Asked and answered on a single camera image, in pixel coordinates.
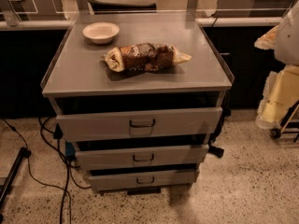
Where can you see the grey top drawer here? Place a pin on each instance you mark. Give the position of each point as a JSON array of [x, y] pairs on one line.
[[137, 124]]

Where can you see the grey bottom drawer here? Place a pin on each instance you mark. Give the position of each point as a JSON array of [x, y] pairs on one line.
[[101, 183]]

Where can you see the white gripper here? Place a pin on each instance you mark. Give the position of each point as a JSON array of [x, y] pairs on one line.
[[289, 42]]

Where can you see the grey drawer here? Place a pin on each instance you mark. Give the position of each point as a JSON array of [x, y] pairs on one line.
[[101, 183], [140, 157], [137, 124]]

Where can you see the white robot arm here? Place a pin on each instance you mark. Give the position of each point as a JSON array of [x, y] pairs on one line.
[[287, 41]]

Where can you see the black stand leg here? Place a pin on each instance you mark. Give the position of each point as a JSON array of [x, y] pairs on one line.
[[6, 185]]

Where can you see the grey drawer cabinet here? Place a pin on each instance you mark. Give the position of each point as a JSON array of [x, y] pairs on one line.
[[77, 82]]

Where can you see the brown snack bag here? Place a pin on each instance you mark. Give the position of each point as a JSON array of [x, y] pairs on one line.
[[144, 57]]

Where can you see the white bowl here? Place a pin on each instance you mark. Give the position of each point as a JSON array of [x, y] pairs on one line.
[[101, 32]]

